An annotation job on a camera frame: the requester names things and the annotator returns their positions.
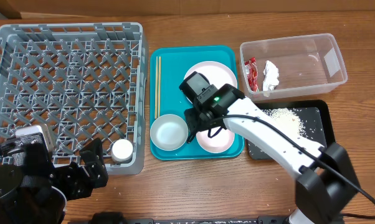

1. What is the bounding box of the red ketchup sachet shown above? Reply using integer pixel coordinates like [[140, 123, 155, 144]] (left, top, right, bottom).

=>
[[244, 57, 259, 92]]

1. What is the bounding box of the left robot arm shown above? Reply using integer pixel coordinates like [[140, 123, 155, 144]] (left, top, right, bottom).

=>
[[0, 138, 108, 223]]

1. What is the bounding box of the wooden chopstick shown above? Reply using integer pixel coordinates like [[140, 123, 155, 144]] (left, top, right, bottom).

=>
[[154, 57, 159, 119], [157, 56, 162, 118]]

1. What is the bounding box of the white cup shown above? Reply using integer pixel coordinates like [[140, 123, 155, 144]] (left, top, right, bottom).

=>
[[111, 139, 133, 163]]

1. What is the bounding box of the small white plate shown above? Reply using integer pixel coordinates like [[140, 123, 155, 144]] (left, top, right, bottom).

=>
[[196, 129, 235, 154]]

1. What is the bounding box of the black food waste tray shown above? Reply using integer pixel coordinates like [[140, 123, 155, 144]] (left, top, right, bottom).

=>
[[257, 100, 335, 146]]

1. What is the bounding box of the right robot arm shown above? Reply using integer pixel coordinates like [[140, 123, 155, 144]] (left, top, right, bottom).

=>
[[179, 84, 359, 223]]

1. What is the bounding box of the pile of white rice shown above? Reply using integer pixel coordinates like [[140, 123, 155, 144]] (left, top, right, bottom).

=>
[[262, 108, 306, 136]]

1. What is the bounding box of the clear plastic waste bin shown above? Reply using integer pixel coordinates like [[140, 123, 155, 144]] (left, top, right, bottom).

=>
[[240, 34, 348, 102]]

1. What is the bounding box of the grey plastic dish rack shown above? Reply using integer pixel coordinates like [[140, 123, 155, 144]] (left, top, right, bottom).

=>
[[0, 22, 148, 175]]

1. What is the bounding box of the grey shallow bowl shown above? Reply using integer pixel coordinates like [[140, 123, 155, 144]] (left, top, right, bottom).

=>
[[150, 114, 188, 151]]

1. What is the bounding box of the teal serving tray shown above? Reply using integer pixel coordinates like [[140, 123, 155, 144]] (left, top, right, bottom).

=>
[[150, 45, 245, 161]]

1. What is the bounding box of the large white plate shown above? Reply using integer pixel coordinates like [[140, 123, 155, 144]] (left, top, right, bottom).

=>
[[184, 61, 238, 89]]

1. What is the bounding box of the white tissue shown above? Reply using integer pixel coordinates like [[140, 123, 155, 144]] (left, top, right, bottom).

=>
[[262, 60, 279, 91]]

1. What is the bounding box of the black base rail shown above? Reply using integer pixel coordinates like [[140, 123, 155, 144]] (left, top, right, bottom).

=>
[[87, 212, 288, 224]]

